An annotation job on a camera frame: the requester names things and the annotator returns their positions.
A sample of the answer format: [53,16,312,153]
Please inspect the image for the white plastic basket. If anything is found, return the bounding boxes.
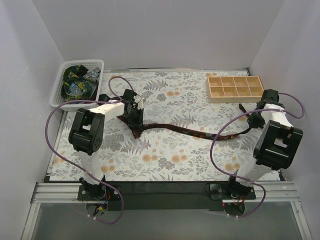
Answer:
[49,59,104,112]

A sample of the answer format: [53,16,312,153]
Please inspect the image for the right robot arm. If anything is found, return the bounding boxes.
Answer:
[226,89,303,199]

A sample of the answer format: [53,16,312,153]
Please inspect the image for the wooden compartment box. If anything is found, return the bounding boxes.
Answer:
[206,76,264,104]

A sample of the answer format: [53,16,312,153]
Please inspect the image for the aluminium frame rail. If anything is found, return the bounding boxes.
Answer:
[22,181,312,240]

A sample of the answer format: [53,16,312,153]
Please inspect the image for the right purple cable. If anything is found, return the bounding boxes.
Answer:
[209,92,306,219]

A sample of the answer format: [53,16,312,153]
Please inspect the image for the purple cable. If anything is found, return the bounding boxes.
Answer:
[44,76,135,225]
[209,92,306,219]

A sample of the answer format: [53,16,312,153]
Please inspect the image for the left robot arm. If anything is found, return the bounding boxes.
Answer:
[68,89,144,181]

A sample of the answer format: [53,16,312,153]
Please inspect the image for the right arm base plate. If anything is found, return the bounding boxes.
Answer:
[204,181,256,200]

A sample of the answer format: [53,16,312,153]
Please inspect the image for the dark red patterned tie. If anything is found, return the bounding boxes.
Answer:
[97,93,255,142]

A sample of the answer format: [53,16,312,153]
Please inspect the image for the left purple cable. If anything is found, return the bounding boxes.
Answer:
[44,76,135,225]

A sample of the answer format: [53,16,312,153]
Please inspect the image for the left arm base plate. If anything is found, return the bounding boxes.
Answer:
[77,184,120,201]

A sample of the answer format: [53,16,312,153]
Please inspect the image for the silver blue patterned tie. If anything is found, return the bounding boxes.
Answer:
[77,68,101,100]

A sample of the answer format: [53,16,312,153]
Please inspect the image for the floral table mat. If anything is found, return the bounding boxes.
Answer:
[48,70,280,182]

